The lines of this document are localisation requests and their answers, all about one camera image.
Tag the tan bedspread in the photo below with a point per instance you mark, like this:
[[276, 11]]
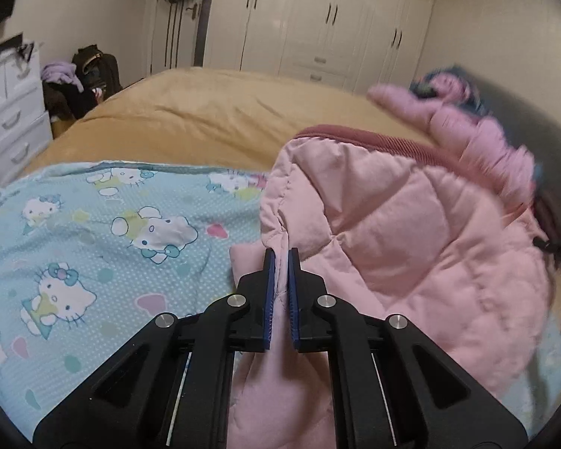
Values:
[[205, 112]]

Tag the pink quilted jacket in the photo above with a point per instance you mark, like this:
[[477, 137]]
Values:
[[402, 243]]

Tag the grey padded headboard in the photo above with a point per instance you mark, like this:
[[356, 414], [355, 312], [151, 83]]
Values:
[[533, 121]]

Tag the purple cloth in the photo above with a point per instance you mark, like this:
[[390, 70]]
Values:
[[61, 74]]

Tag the light blue cartoon printed blanket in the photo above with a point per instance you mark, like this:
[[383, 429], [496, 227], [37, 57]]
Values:
[[98, 224]]

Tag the white drawer dresser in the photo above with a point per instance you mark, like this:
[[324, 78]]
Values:
[[9, 112]]

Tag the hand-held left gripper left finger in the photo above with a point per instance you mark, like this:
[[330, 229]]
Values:
[[268, 308]]

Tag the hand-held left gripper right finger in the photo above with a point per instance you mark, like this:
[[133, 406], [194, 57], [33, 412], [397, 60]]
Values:
[[293, 308]]

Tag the black backpack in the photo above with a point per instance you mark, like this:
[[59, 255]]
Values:
[[98, 68]]

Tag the pink puffy quilt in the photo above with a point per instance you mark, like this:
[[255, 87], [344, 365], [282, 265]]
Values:
[[463, 126]]

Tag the white door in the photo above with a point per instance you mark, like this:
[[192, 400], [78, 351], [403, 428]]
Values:
[[168, 32]]

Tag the white wardrobe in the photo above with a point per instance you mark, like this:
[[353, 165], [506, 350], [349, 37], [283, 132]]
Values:
[[318, 14]]

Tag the dark clothes pile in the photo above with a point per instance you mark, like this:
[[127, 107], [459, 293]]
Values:
[[68, 100]]

